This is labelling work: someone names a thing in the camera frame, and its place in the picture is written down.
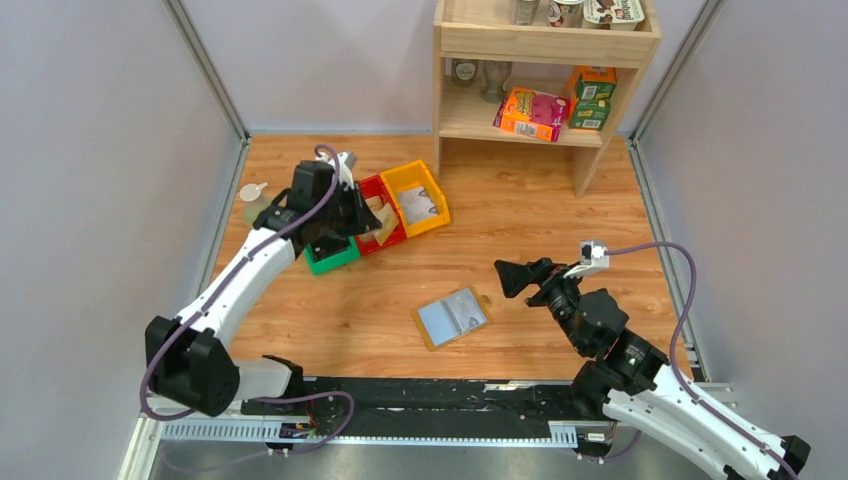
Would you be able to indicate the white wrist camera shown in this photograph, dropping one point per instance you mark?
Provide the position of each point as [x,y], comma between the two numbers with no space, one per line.
[593,258]
[342,163]

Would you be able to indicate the aluminium frame rail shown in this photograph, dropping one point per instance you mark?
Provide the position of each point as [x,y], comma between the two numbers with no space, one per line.
[239,446]

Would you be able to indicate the green soap pump bottle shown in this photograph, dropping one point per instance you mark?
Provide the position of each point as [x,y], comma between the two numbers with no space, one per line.
[255,201]

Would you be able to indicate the wooden shelf unit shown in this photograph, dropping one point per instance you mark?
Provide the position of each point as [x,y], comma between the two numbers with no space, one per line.
[524,71]

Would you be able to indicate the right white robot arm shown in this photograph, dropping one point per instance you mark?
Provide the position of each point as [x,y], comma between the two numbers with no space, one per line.
[627,379]

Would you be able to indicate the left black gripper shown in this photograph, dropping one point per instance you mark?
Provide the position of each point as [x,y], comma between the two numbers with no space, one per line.
[346,216]

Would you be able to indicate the yellow plastic bin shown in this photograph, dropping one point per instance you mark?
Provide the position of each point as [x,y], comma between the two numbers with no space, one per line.
[414,174]

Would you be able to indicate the orange pink snack box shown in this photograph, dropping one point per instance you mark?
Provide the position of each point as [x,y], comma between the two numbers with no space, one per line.
[532,113]

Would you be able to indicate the white cards in yellow bin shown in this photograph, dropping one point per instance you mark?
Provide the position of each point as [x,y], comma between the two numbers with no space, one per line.
[417,205]

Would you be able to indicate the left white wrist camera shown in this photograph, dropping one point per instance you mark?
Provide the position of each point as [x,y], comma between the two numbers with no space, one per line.
[342,163]

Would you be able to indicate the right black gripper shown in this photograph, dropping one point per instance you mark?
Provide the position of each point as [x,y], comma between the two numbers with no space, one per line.
[539,283]

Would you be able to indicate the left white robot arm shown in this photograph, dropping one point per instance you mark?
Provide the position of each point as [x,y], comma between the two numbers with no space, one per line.
[188,359]

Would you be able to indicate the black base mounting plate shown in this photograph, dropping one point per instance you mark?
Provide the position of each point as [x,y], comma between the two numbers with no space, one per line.
[438,408]

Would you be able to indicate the black cards in green bin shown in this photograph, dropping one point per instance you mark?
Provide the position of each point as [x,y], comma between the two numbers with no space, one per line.
[327,247]

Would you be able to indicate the green orange carton box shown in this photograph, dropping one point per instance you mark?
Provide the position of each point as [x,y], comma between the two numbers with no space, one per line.
[589,89]

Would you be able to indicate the white printed cup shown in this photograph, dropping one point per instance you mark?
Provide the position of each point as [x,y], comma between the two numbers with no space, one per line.
[564,13]

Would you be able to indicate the red plastic bin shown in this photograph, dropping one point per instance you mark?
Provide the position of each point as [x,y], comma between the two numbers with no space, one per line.
[375,186]

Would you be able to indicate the green plastic bin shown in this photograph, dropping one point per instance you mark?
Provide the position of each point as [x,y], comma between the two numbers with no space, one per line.
[347,257]

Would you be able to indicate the beige cards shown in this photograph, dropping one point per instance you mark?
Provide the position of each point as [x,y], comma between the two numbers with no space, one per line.
[375,204]

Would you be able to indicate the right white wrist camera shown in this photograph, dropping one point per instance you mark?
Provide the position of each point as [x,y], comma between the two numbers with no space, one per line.
[593,258]

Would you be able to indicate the yellow leather card holder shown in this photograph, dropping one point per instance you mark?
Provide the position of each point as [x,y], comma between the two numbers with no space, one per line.
[451,317]

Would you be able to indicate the white food tub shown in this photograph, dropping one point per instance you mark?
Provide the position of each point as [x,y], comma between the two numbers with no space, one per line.
[623,15]

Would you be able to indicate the clear glass cup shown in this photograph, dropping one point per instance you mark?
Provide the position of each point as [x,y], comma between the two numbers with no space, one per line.
[495,75]

